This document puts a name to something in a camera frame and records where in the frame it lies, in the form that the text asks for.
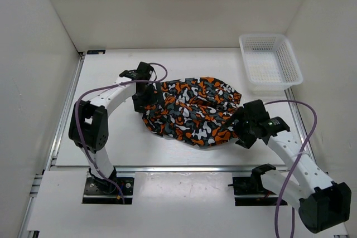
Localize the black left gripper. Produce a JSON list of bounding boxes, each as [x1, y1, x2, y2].
[[132, 82, 164, 114]]

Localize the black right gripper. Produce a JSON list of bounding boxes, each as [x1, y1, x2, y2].
[[221, 106, 257, 149]]

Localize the camouflage orange black shorts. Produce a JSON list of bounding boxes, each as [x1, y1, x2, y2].
[[142, 77, 242, 149]]

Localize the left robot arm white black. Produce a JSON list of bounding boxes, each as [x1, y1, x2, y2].
[[69, 62, 161, 195]]

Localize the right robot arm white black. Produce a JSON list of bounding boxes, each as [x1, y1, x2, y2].
[[232, 100, 351, 234]]

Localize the white perforated plastic basket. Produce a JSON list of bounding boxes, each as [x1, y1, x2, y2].
[[239, 33, 303, 94]]

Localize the blue label sticker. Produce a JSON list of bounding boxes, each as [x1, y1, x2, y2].
[[86, 50, 106, 55]]

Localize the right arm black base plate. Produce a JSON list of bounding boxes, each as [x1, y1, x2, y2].
[[228, 177, 278, 207]]

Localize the aluminium frame rail front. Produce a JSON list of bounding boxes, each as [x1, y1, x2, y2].
[[115, 165, 256, 173]]

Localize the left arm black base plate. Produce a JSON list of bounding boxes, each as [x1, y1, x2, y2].
[[82, 174, 134, 205]]

